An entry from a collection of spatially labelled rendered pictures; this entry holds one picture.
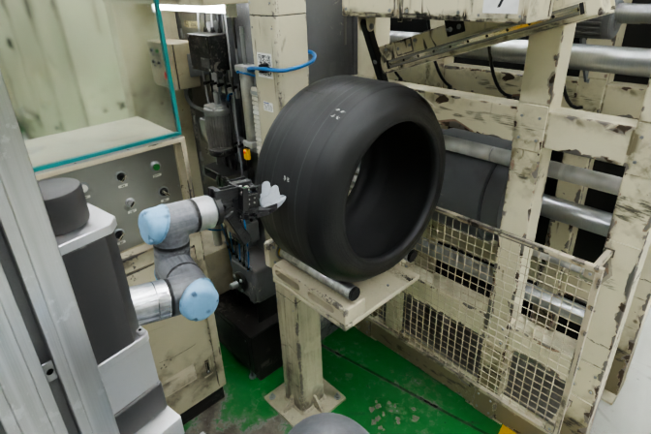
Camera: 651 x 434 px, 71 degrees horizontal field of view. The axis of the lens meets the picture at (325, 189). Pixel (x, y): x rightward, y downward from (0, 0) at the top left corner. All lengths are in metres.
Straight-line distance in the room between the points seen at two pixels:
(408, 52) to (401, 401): 1.52
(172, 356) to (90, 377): 1.56
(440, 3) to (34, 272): 1.15
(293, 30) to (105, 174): 0.76
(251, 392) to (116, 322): 1.82
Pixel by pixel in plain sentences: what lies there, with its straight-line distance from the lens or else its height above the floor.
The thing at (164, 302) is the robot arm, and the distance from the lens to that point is 0.91.
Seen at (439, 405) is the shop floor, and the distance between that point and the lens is 2.31.
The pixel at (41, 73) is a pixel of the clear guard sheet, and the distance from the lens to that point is 1.51.
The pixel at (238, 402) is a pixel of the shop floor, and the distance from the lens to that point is 2.33.
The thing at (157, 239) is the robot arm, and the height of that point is 1.28.
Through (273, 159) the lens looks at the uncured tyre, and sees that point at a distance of 1.21.
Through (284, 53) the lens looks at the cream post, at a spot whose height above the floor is 1.55.
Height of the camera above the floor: 1.75
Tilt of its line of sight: 25 degrees down
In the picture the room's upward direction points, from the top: 2 degrees counter-clockwise
